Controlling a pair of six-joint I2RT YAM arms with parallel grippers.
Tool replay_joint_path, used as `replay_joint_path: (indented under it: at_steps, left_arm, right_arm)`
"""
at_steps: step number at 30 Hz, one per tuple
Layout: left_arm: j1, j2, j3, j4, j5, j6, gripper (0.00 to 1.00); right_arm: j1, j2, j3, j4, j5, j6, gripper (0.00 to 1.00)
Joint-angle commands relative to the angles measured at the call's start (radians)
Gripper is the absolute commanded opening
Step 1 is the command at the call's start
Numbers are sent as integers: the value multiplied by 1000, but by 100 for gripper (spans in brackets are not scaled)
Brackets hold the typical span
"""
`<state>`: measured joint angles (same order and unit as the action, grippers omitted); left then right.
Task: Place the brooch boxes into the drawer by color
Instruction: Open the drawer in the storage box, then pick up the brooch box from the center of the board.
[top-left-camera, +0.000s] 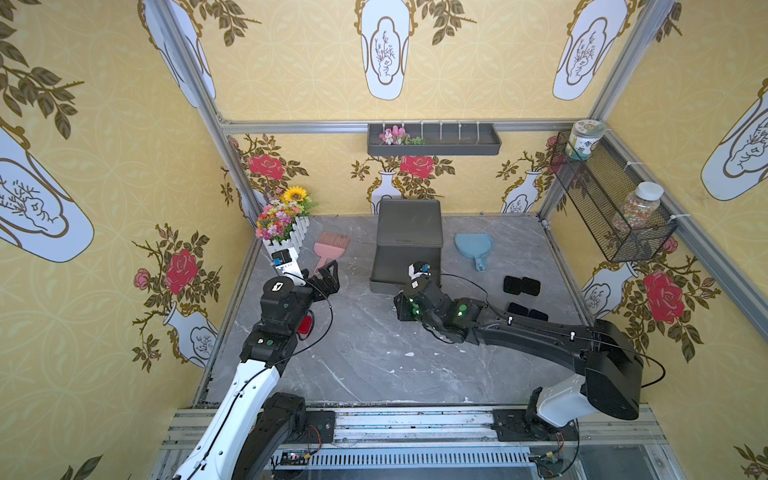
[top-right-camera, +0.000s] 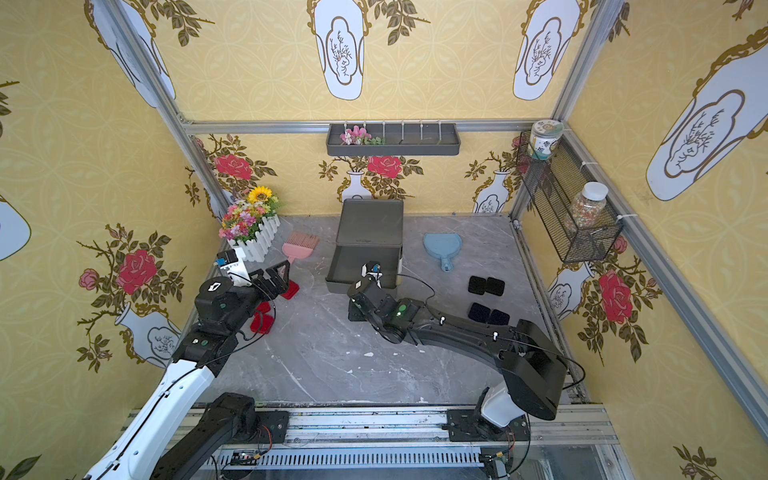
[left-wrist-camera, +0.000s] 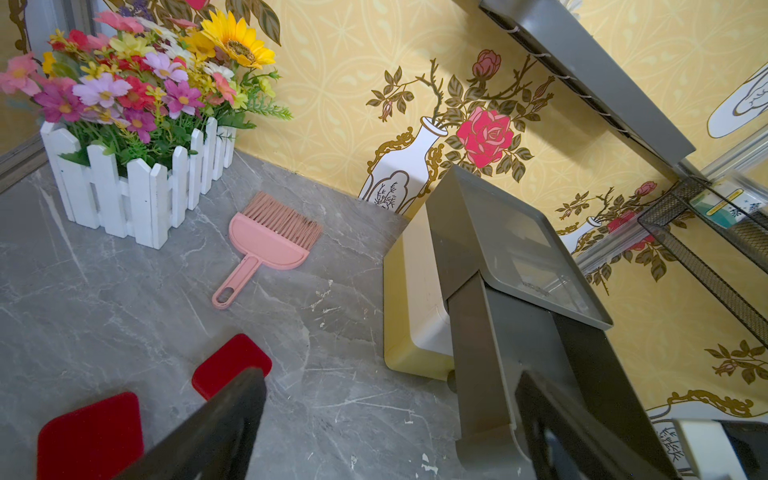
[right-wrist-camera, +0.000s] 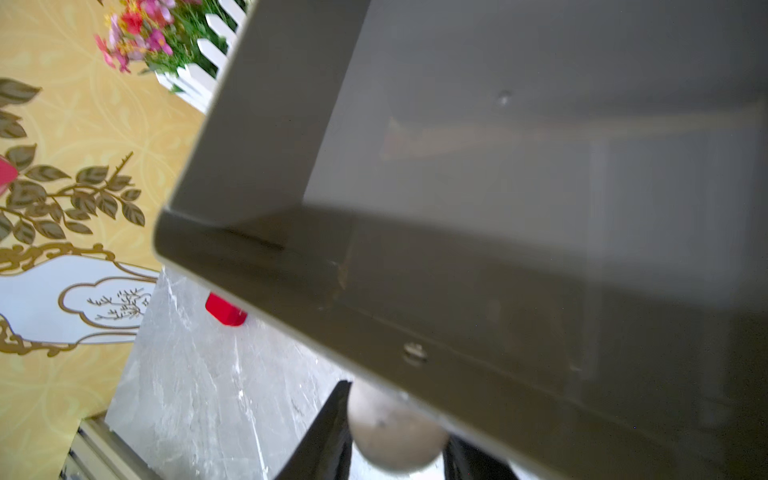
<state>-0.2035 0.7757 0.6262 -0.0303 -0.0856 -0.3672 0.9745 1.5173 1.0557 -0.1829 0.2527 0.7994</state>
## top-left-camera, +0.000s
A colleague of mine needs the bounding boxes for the jar of colourful beads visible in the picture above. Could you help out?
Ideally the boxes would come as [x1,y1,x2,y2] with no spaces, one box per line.
[612,182,665,233]

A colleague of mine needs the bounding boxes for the flower planter white fence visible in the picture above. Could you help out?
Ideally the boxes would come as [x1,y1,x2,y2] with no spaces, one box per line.
[255,186,315,258]

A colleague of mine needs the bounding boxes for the pink flowers on shelf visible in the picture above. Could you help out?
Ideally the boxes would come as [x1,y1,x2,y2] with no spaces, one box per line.
[379,125,425,146]

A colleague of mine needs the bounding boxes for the three-tier drawer cabinet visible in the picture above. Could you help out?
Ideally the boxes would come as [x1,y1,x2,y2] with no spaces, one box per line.
[376,199,444,266]

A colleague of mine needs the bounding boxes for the grey wall shelf tray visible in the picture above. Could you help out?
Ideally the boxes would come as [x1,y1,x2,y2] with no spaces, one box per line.
[367,121,502,157]

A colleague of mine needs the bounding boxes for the red brooch box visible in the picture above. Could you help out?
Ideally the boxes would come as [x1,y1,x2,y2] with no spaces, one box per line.
[297,315,315,338]

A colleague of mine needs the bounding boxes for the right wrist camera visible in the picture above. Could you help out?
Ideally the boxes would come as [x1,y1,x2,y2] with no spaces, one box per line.
[408,261,431,279]

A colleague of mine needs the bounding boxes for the aluminium rail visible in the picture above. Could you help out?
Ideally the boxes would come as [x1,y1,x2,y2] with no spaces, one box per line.
[155,404,667,472]

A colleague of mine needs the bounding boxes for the blue brooch box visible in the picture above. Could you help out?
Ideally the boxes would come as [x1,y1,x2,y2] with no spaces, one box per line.
[529,309,549,322]
[506,302,530,316]

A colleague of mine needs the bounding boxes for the grey top drawer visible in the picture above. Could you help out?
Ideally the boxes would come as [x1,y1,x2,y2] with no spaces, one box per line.
[369,245,442,295]

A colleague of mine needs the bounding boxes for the labelled jar white lid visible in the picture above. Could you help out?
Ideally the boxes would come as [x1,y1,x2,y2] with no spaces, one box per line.
[564,119,606,160]

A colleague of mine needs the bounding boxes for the black wire wall basket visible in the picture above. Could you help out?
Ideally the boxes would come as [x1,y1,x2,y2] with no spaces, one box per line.
[550,131,678,263]

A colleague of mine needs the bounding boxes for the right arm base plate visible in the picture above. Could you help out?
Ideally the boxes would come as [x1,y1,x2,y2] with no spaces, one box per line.
[491,409,579,442]

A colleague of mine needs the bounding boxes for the circuit board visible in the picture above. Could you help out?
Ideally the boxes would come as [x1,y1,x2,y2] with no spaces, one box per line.
[277,450,311,468]

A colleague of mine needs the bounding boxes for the black brooch box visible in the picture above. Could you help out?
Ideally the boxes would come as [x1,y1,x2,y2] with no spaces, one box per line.
[520,277,541,296]
[503,276,522,295]

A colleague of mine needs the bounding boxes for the pink hand brush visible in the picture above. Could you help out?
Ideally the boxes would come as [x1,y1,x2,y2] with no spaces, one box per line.
[313,232,350,272]

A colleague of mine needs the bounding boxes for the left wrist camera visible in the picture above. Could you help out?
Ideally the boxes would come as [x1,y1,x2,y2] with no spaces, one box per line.
[270,247,305,285]

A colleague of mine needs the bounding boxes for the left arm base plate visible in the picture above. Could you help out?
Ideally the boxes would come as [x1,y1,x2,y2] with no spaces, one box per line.
[285,410,336,448]

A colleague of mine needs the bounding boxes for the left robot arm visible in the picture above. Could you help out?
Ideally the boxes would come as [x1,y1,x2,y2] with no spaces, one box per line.
[174,260,340,479]

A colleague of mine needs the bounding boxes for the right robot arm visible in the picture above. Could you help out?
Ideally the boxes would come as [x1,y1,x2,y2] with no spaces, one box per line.
[394,276,643,427]

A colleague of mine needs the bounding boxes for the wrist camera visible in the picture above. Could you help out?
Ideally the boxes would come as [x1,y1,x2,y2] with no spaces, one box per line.
[270,247,305,285]
[408,261,431,279]

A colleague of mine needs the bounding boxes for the blue dustpan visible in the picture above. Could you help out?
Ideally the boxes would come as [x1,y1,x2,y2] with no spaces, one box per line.
[454,233,494,272]

